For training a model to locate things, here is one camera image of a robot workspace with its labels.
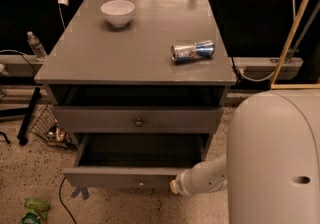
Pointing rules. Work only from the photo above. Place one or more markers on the yellow foam padded gripper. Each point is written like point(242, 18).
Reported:
point(180, 183)

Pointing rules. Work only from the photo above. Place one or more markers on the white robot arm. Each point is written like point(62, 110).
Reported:
point(271, 168)

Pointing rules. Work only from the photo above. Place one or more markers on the grey wooden drawer cabinet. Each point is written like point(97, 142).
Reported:
point(97, 64)

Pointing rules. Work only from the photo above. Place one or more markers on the upper grey drawer with knob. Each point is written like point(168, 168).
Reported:
point(98, 119)

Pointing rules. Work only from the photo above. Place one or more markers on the blue tape floor mark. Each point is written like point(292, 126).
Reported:
point(83, 191)

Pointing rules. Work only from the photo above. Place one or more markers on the crushed blue silver can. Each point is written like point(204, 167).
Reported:
point(193, 51)

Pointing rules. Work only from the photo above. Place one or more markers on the black tripod leg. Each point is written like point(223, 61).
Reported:
point(23, 140)

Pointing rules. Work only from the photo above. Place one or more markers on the white ceramic bowl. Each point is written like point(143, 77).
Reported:
point(118, 12)

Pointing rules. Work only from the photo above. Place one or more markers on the clear plastic water bottle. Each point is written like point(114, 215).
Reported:
point(36, 46)

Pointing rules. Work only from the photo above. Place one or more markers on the yellow wooden frame stand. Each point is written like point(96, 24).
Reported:
point(273, 84)

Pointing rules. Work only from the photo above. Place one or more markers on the black wire basket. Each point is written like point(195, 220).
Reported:
point(47, 128)

